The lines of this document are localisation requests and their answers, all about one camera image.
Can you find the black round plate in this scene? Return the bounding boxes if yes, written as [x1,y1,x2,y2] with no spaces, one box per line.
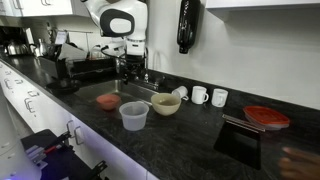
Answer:
[45,78,82,96]

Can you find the white mug lying sideways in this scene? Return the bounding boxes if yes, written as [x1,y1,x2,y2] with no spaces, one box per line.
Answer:
[170,85,190,102]

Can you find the orange bowl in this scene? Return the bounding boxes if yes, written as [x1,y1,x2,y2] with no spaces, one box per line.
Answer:
[95,93,122,112]

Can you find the black box stand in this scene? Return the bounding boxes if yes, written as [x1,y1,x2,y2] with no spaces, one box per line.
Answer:
[213,120,263,172]

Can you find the translucent plastic container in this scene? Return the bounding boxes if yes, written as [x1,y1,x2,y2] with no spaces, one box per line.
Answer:
[118,101,150,132]

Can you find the thin brown stick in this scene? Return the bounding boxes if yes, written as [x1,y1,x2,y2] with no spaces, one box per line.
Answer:
[221,114,267,132]
[225,119,261,134]

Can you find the black tool with red band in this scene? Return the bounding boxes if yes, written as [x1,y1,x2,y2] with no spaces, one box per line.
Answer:
[43,131,73,155]

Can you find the silver kettle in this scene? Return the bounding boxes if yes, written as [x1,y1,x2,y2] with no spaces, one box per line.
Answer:
[5,39,31,57]

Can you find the chrome faucet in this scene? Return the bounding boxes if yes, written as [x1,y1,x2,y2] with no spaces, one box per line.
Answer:
[143,46,151,84]

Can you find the white wall cabinets with handles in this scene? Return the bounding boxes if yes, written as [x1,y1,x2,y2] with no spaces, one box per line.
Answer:
[0,0,89,18]

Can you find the white wall cabinet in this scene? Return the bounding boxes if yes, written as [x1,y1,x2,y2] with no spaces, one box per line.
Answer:
[204,0,320,24]

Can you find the black clamp lever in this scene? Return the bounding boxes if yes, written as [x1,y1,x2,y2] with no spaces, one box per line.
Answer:
[86,160,108,180]

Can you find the clear container with red lid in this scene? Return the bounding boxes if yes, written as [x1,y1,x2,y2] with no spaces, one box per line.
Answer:
[242,105,291,132]

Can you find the brown person hand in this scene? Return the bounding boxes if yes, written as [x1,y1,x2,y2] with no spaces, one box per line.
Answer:
[278,146,320,180]

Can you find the white base cabinets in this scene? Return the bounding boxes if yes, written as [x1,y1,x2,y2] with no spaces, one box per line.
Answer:
[0,59,158,180]

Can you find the white upright mug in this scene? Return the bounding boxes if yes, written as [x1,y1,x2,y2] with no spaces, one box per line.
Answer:
[211,88,229,108]
[190,85,210,106]

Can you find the black dish rack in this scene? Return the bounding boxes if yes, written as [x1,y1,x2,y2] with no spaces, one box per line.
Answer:
[37,55,118,81]

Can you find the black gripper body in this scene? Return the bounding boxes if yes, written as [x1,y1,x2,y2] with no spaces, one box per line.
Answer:
[116,54,148,74]

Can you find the white cutting board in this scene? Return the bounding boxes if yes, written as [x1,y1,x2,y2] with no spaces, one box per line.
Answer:
[57,43,88,62]

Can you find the cream bowl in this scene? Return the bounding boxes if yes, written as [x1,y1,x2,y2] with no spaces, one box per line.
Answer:
[150,92,182,117]

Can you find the stainless steel sink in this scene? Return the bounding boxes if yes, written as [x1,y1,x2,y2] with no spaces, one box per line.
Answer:
[74,78,159,108]

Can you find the black wall soap bottle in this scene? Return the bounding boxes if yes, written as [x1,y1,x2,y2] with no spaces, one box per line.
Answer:
[176,0,201,55]

